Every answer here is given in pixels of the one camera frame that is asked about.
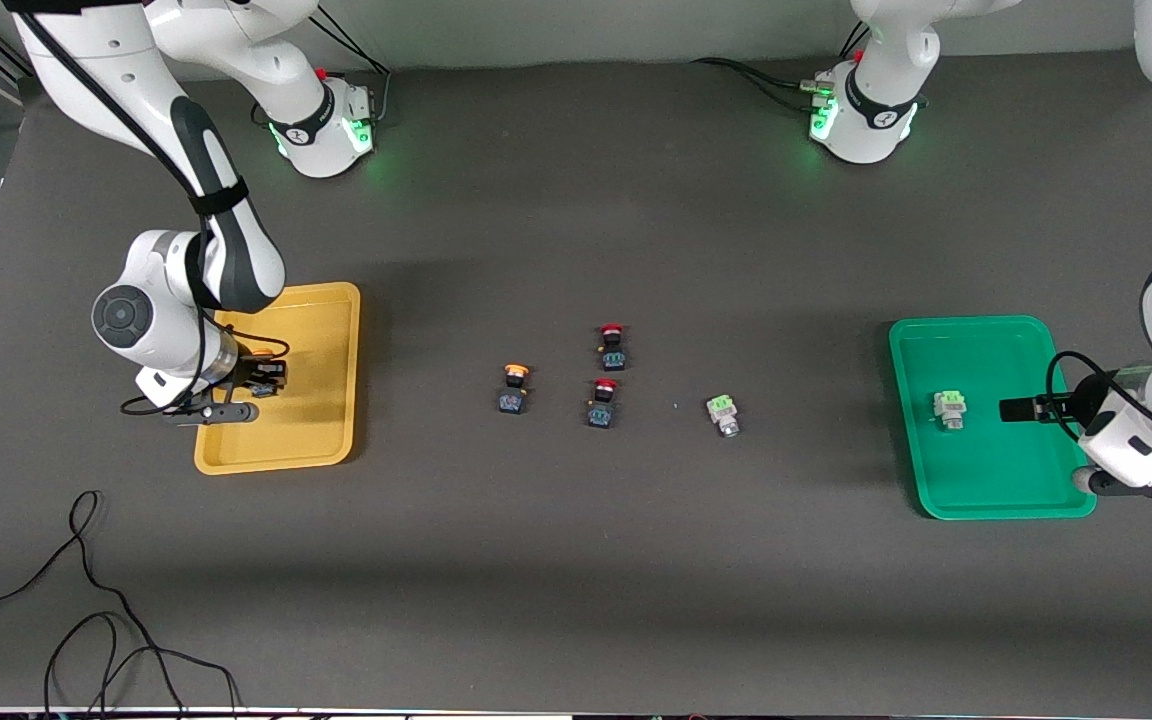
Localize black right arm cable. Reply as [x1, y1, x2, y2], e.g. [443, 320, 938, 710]
[21, 0, 292, 417]

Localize loose black cable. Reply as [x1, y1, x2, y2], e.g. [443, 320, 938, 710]
[0, 490, 242, 716]

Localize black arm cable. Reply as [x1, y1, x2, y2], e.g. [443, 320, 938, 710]
[21, 0, 292, 417]
[1046, 350, 1152, 453]

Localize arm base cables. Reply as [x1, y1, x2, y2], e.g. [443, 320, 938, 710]
[691, 22, 872, 113]
[306, 8, 392, 126]

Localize yellow plastic tray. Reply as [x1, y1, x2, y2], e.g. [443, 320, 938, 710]
[194, 282, 362, 476]

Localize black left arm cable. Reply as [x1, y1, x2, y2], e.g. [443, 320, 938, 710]
[1046, 350, 1152, 453]

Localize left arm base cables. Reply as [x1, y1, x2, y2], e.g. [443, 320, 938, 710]
[691, 22, 872, 113]

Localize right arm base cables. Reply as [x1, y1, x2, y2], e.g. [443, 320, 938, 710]
[306, 8, 392, 126]

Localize green plastic tray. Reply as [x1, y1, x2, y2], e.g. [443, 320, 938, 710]
[888, 315, 1098, 521]

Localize dark grey table mat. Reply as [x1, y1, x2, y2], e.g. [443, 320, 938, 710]
[0, 38, 1152, 716]

